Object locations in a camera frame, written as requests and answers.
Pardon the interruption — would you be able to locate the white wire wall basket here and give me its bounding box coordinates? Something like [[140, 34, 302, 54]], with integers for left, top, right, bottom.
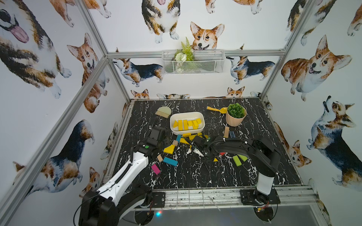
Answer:
[[162, 50, 226, 74]]

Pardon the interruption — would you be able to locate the yellow flat square block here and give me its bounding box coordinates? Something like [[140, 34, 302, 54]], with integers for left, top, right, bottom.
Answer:
[[163, 145, 175, 154]]

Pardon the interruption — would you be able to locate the white plastic tray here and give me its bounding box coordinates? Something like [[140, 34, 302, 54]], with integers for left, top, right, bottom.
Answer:
[[170, 112, 206, 135]]

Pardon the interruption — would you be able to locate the magenta block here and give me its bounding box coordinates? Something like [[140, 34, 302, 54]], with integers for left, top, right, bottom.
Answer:
[[151, 164, 161, 175]]

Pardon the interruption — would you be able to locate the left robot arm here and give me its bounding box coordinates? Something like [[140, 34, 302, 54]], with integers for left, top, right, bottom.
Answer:
[[74, 126, 166, 226]]

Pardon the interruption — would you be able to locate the green block left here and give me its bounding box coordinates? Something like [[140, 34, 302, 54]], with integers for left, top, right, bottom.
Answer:
[[233, 155, 242, 167]]

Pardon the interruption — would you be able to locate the tall natural wood block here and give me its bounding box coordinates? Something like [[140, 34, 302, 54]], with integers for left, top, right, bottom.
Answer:
[[223, 126, 230, 138]]

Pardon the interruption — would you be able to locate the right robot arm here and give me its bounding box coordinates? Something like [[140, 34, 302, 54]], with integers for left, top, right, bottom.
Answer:
[[185, 136, 281, 195]]

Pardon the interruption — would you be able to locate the green block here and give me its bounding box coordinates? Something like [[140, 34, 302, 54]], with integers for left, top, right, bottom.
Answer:
[[238, 154, 248, 162], [233, 155, 242, 167]]

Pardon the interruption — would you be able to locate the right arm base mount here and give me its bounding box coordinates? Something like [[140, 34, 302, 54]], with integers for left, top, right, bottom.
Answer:
[[239, 188, 281, 207]]

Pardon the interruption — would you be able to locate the yellow bar block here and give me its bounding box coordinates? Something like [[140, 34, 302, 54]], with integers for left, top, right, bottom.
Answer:
[[183, 120, 189, 131], [178, 120, 183, 131]]

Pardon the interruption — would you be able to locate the green fern with flower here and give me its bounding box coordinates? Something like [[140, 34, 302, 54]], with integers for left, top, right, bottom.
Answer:
[[172, 38, 195, 74]]

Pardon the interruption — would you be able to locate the small teal block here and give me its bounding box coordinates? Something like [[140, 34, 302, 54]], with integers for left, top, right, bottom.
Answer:
[[176, 135, 182, 142]]

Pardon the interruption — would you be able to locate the yellow toy shovel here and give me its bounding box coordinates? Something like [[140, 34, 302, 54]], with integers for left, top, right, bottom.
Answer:
[[207, 106, 228, 114]]

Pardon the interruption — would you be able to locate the pink pot green plant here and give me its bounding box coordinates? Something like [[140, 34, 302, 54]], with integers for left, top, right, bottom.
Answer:
[[226, 103, 247, 127]]

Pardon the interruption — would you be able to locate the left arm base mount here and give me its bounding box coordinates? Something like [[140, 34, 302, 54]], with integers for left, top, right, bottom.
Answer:
[[146, 192, 166, 209]]

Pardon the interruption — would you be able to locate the blue ladder block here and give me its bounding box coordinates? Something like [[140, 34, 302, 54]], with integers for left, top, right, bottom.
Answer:
[[229, 131, 236, 138]]

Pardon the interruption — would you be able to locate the teal long block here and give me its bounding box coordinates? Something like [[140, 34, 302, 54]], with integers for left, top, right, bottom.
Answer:
[[163, 157, 178, 166]]

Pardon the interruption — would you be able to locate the green hand brush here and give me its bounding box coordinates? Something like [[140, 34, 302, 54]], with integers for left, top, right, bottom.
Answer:
[[155, 106, 172, 119]]

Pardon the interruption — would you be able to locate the green block right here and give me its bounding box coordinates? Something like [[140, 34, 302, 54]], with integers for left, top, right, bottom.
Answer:
[[238, 154, 248, 162]]

